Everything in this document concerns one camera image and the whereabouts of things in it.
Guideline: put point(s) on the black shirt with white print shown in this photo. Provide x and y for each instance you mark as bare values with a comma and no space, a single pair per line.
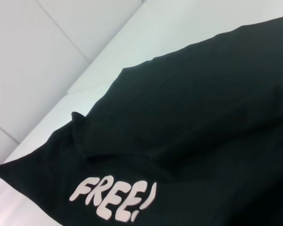
179,117

